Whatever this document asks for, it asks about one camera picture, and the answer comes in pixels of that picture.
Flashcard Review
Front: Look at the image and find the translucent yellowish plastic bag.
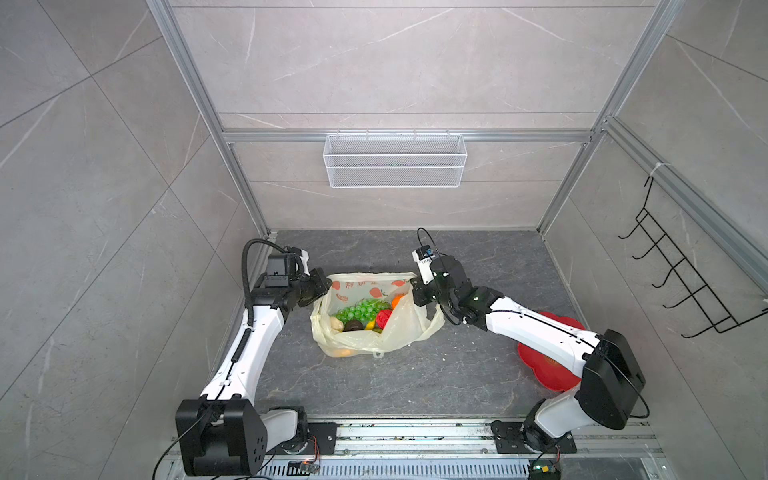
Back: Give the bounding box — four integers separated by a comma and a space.
310, 273, 445, 358

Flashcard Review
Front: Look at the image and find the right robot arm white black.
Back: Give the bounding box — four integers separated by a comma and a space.
411, 246, 646, 452

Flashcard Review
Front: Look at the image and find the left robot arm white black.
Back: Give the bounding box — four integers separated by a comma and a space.
175, 247, 332, 477

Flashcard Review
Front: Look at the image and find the orange fake fruit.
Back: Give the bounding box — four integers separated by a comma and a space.
391, 294, 405, 310

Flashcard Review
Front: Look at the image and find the beige fake potato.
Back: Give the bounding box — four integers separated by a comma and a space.
329, 316, 344, 332

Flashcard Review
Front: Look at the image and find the red fake fruit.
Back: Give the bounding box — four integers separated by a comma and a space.
375, 308, 393, 330

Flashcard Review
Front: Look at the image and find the dark brown fake fruit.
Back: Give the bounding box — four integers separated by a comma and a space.
343, 320, 365, 332

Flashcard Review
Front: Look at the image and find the green fake grapes bunch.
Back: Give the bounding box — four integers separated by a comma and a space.
335, 299, 391, 326

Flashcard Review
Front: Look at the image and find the red flower-shaped plate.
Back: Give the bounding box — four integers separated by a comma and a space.
517, 343, 581, 392

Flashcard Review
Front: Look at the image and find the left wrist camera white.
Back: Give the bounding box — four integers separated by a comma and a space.
286, 247, 310, 276

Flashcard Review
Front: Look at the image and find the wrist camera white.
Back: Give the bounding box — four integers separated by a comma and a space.
412, 245, 434, 285
286, 247, 310, 276

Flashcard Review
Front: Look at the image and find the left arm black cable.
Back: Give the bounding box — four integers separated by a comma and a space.
241, 238, 289, 328

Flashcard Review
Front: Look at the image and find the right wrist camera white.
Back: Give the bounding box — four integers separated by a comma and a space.
412, 245, 434, 285

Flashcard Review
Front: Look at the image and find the white wire mesh basket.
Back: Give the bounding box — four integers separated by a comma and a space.
323, 133, 468, 189

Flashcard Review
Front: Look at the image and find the aluminium rail at front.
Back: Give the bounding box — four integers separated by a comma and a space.
167, 418, 664, 462

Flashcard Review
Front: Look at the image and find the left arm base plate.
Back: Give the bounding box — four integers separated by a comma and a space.
281, 422, 339, 456

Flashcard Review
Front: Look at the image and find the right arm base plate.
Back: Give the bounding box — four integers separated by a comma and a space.
490, 420, 577, 454

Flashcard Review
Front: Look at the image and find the black wire hook rack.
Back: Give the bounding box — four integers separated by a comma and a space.
618, 176, 767, 339

